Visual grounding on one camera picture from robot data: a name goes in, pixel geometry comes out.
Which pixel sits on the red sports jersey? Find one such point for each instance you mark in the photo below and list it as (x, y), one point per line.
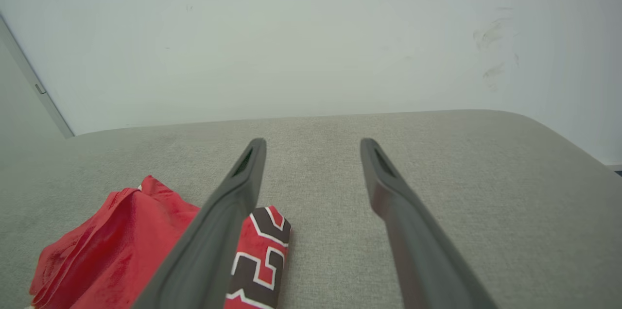
(121, 250)

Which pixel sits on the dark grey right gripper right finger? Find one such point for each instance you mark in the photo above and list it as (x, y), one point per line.
(423, 250)

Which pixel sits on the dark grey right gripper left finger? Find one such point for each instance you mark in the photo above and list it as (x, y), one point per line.
(209, 250)

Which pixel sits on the grey wall trim strip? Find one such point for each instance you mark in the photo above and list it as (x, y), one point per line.
(36, 83)

